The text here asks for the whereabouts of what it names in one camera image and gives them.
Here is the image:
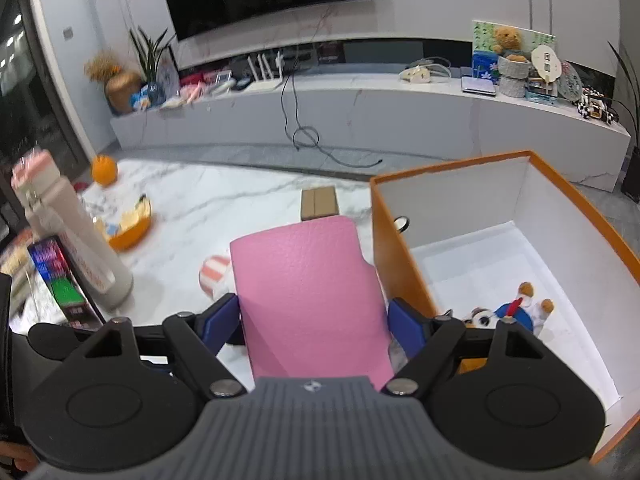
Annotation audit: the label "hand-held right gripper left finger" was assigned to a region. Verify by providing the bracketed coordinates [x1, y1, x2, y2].
[86, 294, 248, 398]

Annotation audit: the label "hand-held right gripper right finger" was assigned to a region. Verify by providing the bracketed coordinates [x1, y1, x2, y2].
[381, 297, 546, 398]

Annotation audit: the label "orange storage box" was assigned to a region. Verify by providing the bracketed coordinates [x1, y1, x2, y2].
[370, 150, 640, 466]

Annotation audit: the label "pink textured pouch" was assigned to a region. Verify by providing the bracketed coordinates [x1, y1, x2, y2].
[230, 215, 396, 392]

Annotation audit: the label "gold cardboard box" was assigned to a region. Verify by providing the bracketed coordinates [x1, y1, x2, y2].
[300, 186, 341, 222]

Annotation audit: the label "red white striped ball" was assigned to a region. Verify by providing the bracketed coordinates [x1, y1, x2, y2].
[199, 254, 236, 302]

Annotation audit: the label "black white plush toy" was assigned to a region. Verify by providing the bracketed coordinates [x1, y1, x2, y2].
[460, 306, 499, 331]

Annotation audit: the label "black box colourful label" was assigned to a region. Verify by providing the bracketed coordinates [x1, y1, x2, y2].
[27, 235, 106, 328]

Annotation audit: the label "blue white plush toy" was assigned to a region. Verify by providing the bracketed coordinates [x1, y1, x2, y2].
[492, 281, 556, 336]

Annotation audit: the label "orange bowl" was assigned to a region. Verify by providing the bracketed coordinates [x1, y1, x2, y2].
[102, 194, 153, 252]

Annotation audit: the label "white bottle pink lid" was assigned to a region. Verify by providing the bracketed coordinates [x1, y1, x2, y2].
[11, 149, 135, 311]

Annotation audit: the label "orange pumpkin toy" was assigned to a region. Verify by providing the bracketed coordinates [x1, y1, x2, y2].
[91, 154, 119, 187]

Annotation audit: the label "white marble tv console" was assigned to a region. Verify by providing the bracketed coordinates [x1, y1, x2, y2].
[110, 37, 632, 193]

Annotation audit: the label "blue snack bag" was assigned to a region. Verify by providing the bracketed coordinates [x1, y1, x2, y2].
[131, 82, 166, 111]

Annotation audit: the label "white router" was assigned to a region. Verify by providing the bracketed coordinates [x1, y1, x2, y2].
[243, 49, 293, 93]

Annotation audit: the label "silver laptop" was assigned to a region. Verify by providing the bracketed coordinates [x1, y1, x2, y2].
[460, 76, 499, 97]

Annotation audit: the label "dried flowers in brown vase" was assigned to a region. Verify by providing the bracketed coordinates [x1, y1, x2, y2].
[84, 49, 144, 114]

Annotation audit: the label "white woven basket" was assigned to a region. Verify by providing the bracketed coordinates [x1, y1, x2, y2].
[497, 55, 532, 80]
[499, 76, 529, 99]

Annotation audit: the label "blue clear box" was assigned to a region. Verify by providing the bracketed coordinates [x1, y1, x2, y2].
[525, 80, 559, 105]

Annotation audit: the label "green leafy plant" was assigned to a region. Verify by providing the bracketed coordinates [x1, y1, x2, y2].
[129, 25, 177, 86]

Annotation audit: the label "black white checkered toy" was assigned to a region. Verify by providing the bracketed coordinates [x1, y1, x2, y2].
[577, 87, 621, 124]

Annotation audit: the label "white round hand fan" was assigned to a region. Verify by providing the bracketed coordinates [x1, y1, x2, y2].
[530, 42, 562, 84]

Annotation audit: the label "brown teddy bear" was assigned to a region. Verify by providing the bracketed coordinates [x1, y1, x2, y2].
[492, 26, 531, 63]

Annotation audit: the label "green white poster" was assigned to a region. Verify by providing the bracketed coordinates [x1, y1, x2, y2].
[471, 20, 557, 61]

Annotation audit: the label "black cable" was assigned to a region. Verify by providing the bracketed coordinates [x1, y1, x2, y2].
[280, 47, 383, 167]

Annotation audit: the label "cream device with cables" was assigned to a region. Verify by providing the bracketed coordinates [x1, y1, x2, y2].
[399, 57, 453, 85]

